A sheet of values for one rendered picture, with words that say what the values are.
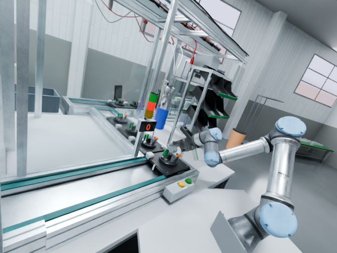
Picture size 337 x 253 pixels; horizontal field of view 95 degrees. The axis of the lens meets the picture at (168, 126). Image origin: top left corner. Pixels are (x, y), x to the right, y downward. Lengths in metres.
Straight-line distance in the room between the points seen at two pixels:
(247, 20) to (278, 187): 5.60
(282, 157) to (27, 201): 1.09
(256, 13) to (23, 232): 6.34
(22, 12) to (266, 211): 1.08
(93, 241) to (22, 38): 0.76
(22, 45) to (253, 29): 5.95
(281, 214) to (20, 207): 0.98
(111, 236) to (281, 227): 0.66
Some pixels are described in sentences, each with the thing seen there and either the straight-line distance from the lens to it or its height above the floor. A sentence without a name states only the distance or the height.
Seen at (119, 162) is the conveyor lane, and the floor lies 0.95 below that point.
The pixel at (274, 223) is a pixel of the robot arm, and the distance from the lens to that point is 0.79.
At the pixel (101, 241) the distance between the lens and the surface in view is 0.81.
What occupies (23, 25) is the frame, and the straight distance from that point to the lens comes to 0.74.
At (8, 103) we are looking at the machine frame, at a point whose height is 1.15.
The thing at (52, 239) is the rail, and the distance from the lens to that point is 0.75.
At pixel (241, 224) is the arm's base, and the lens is 0.91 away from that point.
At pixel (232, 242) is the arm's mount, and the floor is 0.96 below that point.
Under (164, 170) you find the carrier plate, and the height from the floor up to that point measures 0.97.
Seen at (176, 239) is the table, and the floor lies 0.86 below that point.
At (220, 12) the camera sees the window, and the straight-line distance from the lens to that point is 5.58.
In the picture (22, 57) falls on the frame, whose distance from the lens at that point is 0.75.
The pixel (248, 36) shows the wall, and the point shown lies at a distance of 6.11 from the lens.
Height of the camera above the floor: 1.53
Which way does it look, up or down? 17 degrees down
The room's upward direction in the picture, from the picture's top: 18 degrees clockwise
